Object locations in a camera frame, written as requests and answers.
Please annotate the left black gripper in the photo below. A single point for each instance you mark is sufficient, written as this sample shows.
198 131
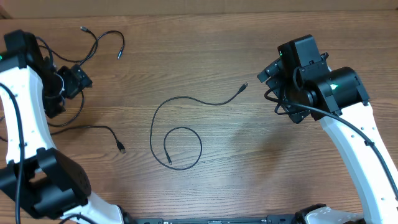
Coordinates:
75 84

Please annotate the black base frame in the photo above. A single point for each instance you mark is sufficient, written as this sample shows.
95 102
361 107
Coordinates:
217 219

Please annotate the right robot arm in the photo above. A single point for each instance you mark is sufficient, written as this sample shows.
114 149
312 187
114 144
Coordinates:
301 84

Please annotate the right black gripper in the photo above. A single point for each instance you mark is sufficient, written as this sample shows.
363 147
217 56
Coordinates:
275 77

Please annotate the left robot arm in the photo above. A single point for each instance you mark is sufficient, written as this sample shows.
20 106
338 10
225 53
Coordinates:
40 179

